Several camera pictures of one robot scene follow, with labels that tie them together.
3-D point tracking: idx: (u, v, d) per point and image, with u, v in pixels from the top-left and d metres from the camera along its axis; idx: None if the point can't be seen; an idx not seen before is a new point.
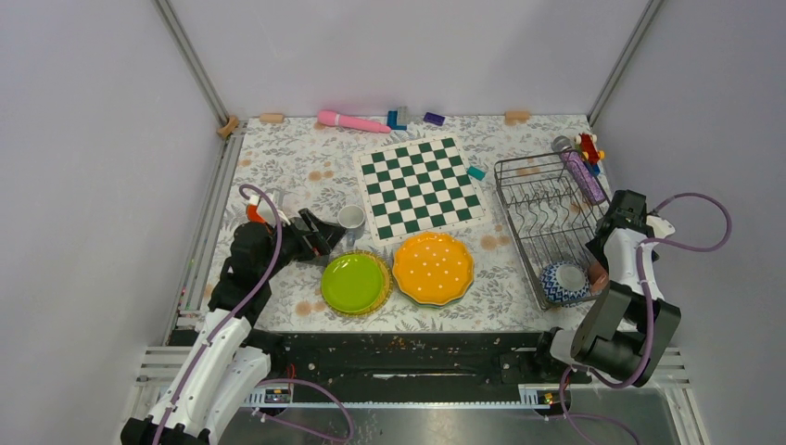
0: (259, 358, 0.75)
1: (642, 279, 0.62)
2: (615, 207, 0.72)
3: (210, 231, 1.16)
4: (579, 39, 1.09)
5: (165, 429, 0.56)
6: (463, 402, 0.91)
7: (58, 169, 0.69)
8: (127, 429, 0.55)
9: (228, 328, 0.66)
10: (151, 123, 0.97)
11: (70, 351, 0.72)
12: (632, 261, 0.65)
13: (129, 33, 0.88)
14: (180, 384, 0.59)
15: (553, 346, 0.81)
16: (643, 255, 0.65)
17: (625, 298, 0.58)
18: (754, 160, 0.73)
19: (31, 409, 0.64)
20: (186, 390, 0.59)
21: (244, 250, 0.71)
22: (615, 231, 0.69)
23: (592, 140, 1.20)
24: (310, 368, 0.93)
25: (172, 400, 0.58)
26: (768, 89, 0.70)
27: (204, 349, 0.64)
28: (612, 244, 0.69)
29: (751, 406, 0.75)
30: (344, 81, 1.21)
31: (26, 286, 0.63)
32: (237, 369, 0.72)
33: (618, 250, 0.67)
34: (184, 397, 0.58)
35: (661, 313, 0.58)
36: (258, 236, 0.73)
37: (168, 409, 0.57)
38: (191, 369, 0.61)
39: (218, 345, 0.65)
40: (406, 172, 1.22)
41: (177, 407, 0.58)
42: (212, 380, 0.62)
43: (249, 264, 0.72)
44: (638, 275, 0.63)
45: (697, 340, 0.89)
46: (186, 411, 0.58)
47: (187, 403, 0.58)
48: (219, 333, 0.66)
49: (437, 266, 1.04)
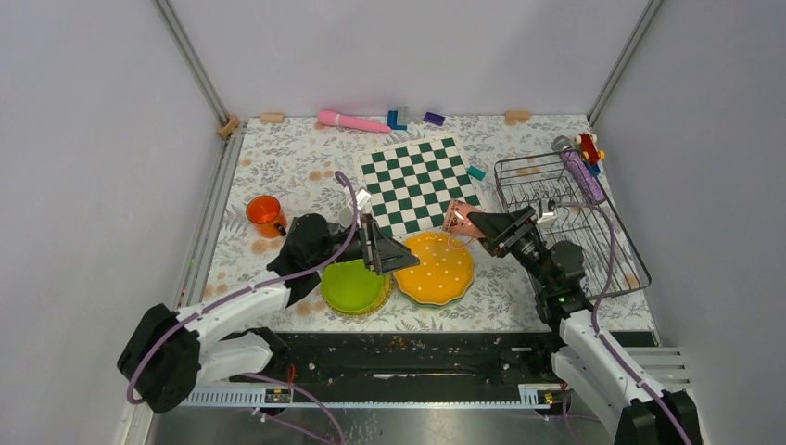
0: (264, 350, 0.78)
1: (638, 380, 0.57)
2: (557, 276, 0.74)
3: (210, 231, 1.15)
4: (579, 38, 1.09)
5: (182, 331, 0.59)
6: (465, 402, 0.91)
7: (57, 168, 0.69)
8: (155, 312, 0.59)
9: (275, 288, 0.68)
10: (151, 122, 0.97)
11: (69, 352, 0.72)
12: (614, 364, 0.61)
13: (129, 33, 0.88)
14: (214, 302, 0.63)
15: (555, 363, 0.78)
16: (611, 344, 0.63)
17: (647, 416, 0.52)
18: (754, 158, 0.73)
19: (30, 409, 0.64)
20: (215, 311, 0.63)
21: (294, 244, 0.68)
22: (564, 321, 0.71)
23: (592, 140, 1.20)
24: (310, 368, 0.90)
25: (203, 311, 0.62)
26: (768, 88, 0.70)
27: (246, 291, 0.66)
28: (575, 338, 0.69)
29: (753, 407, 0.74)
30: (345, 80, 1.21)
31: (25, 286, 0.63)
32: (241, 343, 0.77)
33: (586, 346, 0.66)
34: (211, 315, 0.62)
35: (679, 405, 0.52)
36: (315, 235, 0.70)
37: (196, 314, 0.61)
38: (230, 298, 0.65)
39: (258, 296, 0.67)
40: (406, 171, 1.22)
41: (201, 319, 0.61)
42: (236, 318, 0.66)
43: (303, 254, 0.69)
44: (631, 377, 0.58)
45: (697, 340, 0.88)
46: (206, 326, 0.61)
47: (209, 323, 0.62)
48: (265, 286, 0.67)
49: (437, 266, 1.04)
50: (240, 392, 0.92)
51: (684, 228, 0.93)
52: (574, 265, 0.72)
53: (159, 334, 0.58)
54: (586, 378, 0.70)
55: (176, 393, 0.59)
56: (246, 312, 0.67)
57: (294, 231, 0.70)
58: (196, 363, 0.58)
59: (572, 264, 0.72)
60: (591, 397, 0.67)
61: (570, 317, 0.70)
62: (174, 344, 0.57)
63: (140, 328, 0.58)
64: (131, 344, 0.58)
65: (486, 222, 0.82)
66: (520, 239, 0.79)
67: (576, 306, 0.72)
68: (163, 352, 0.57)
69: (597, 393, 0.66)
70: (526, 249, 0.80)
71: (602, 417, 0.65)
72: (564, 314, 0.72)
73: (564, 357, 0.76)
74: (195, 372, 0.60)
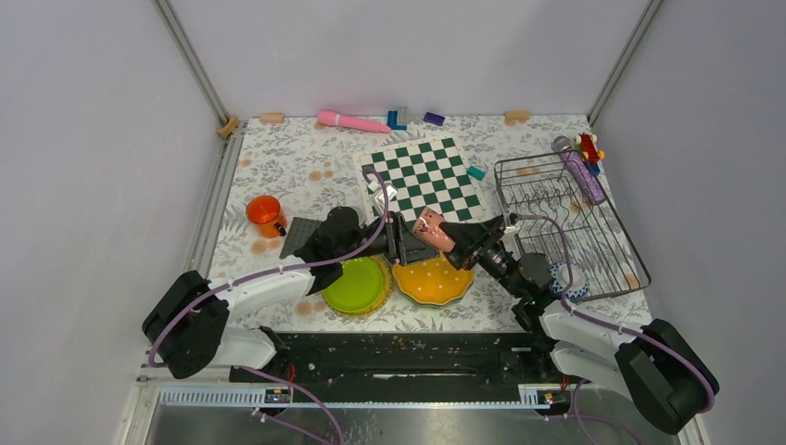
0: (269, 349, 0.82)
1: (617, 328, 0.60)
2: (527, 285, 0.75)
3: (210, 231, 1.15)
4: (579, 38, 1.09)
5: (211, 298, 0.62)
6: (464, 402, 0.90)
7: (57, 169, 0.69)
8: (188, 277, 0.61)
9: (301, 273, 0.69)
10: (151, 123, 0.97)
11: (69, 351, 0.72)
12: (595, 327, 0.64)
13: (129, 33, 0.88)
14: (245, 275, 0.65)
15: (559, 361, 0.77)
16: (581, 311, 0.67)
17: (637, 351, 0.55)
18: (754, 159, 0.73)
19: (31, 410, 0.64)
20: (246, 284, 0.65)
21: (324, 233, 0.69)
22: (541, 319, 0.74)
23: (592, 140, 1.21)
24: (310, 368, 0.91)
25: (234, 282, 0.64)
26: (767, 88, 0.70)
27: (274, 272, 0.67)
28: (557, 327, 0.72)
29: (753, 407, 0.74)
30: (345, 81, 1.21)
31: (26, 286, 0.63)
32: (251, 334, 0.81)
33: (566, 325, 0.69)
34: (240, 288, 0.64)
35: (662, 333, 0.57)
36: (345, 227, 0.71)
37: (227, 285, 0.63)
38: (259, 274, 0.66)
39: (285, 278, 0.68)
40: (406, 172, 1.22)
41: (232, 290, 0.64)
42: (265, 293, 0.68)
43: (331, 245, 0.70)
44: (612, 330, 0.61)
45: (697, 340, 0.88)
46: (234, 298, 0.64)
47: (239, 294, 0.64)
48: (293, 270, 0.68)
49: (437, 266, 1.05)
50: (240, 392, 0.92)
51: (684, 228, 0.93)
52: (544, 275, 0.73)
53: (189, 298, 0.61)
54: (589, 361, 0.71)
55: (195, 361, 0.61)
56: (272, 292, 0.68)
57: (324, 221, 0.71)
58: (218, 334, 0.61)
59: (542, 274, 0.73)
60: (598, 371, 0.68)
61: (546, 311, 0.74)
62: (202, 311, 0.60)
63: (172, 291, 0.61)
64: (159, 306, 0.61)
65: (459, 231, 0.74)
66: (489, 250, 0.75)
67: (546, 301, 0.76)
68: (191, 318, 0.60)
69: (602, 364, 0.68)
70: (493, 260, 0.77)
71: (615, 388, 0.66)
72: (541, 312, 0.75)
73: (562, 351, 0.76)
74: (217, 340, 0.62)
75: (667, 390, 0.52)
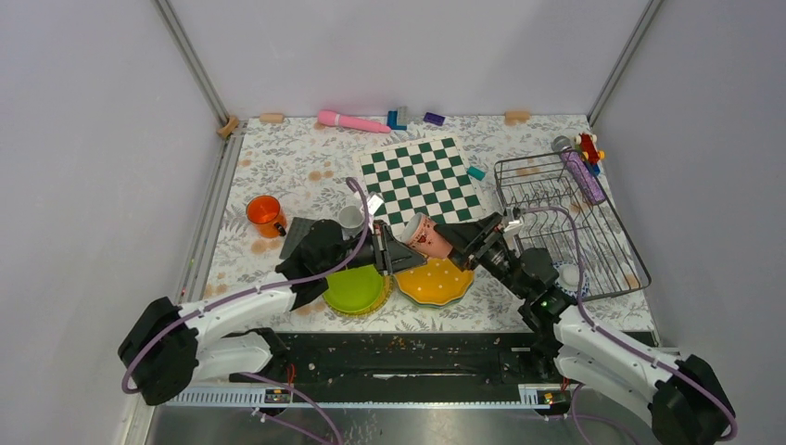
0: (264, 351, 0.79)
1: (652, 362, 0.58)
2: (531, 283, 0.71)
3: (210, 231, 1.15)
4: (579, 38, 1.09)
5: (182, 327, 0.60)
6: (463, 402, 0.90)
7: (58, 169, 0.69)
8: (157, 306, 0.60)
9: (281, 291, 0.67)
10: (151, 122, 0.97)
11: (68, 353, 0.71)
12: (624, 352, 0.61)
13: (129, 34, 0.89)
14: (216, 300, 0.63)
15: (563, 365, 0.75)
16: (608, 332, 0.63)
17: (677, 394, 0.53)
18: (754, 158, 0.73)
19: (29, 409, 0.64)
20: (218, 310, 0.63)
21: (306, 247, 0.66)
22: (555, 325, 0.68)
23: (592, 140, 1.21)
24: (310, 369, 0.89)
25: (205, 309, 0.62)
26: (767, 88, 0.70)
27: (251, 292, 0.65)
28: (572, 340, 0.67)
29: (752, 406, 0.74)
30: (345, 81, 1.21)
31: (25, 286, 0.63)
32: (242, 342, 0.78)
33: (588, 343, 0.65)
34: (212, 314, 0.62)
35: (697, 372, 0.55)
36: (328, 241, 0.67)
37: (197, 312, 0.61)
38: (234, 298, 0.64)
39: (263, 298, 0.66)
40: (406, 172, 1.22)
41: (203, 316, 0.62)
42: (241, 316, 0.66)
43: (313, 260, 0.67)
44: (643, 360, 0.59)
45: (696, 340, 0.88)
46: (207, 324, 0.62)
47: (211, 321, 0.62)
48: (271, 289, 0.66)
49: (437, 266, 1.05)
50: (240, 392, 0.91)
51: (684, 228, 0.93)
52: (549, 270, 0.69)
53: (159, 327, 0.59)
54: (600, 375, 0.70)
55: (170, 387, 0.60)
56: (248, 315, 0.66)
57: (309, 235, 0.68)
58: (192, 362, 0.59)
59: (546, 270, 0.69)
60: (607, 386, 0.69)
61: (560, 320, 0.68)
62: (172, 339, 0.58)
63: (141, 320, 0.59)
64: (131, 334, 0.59)
65: (454, 232, 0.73)
66: (488, 248, 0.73)
67: (559, 305, 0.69)
68: (162, 347, 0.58)
69: (613, 381, 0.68)
70: (494, 260, 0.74)
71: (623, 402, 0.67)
72: (554, 319, 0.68)
73: (567, 358, 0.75)
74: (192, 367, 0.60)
75: (697, 431, 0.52)
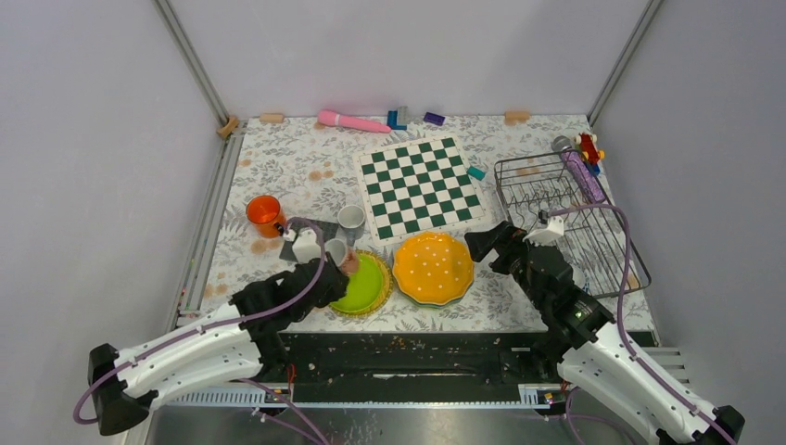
0: (252, 363, 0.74)
1: (693, 410, 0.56)
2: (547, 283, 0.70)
3: (210, 231, 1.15)
4: (579, 37, 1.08)
5: (115, 376, 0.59)
6: (463, 402, 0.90)
7: (58, 169, 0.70)
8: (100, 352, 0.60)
9: (226, 332, 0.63)
10: (150, 123, 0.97)
11: (68, 353, 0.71)
12: (660, 391, 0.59)
13: (129, 34, 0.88)
14: (152, 349, 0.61)
15: (564, 371, 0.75)
16: (648, 366, 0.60)
17: None
18: (754, 158, 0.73)
19: (28, 409, 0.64)
20: (151, 358, 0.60)
21: (301, 274, 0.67)
22: (590, 344, 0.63)
23: (592, 140, 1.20)
24: (310, 368, 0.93)
25: (138, 358, 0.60)
26: (767, 88, 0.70)
27: (193, 335, 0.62)
28: (604, 362, 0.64)
29: (752, 407, 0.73)
30: (345, 80, 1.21)
31: (24, 286, 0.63)
32: (226, 357, 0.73)
33: (621, 371, 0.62)
34: (145, 362, 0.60)
35: (730, 423, 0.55)
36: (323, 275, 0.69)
37: (130, 362, 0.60)
38: (170, 343, 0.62)
39: (204, 340, 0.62)
40: (406, 171, 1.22)
41: (137, 365, 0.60)
42: (179, 363, 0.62)
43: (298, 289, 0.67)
44: (683, 405, 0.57)
45: (697, 339, 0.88)
46: (138, 375, 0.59)
47: (144, 371, 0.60)
48: (213, 330, 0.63)
49: (437, 266, 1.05)
50: (240, 392, 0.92)
51: (684, 228, 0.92)
52: (559, 267, 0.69)
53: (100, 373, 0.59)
54: (607, 389, 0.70)
55: (126, 419, 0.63)
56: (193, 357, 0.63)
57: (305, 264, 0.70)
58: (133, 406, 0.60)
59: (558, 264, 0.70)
60: (611, 400, 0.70)
61: (598, 339, 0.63)
62: (105, 389, 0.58)
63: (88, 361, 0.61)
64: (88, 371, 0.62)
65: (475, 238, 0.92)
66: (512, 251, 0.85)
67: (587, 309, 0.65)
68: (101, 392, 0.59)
69: (619, 398, 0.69)
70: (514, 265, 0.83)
71: (623, 416, 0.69)
72: (591, 336, 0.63)
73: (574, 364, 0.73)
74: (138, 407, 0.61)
75: None
